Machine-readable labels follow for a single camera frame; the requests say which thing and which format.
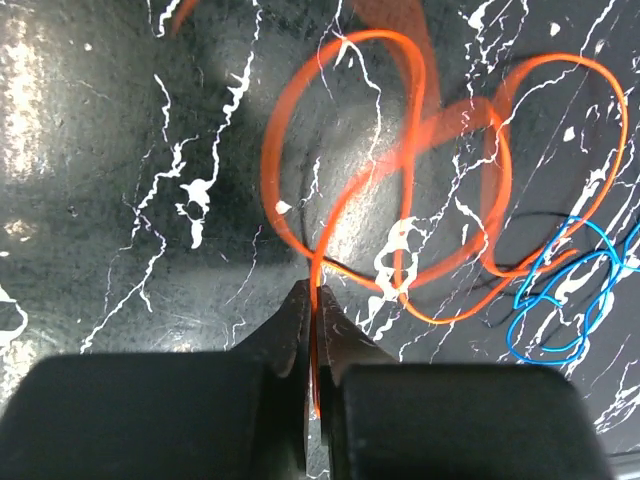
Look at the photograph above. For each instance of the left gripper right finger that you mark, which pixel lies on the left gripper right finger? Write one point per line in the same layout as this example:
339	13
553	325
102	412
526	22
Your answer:
382	419

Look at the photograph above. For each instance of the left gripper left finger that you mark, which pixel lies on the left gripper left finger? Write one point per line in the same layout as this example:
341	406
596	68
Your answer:
236	414

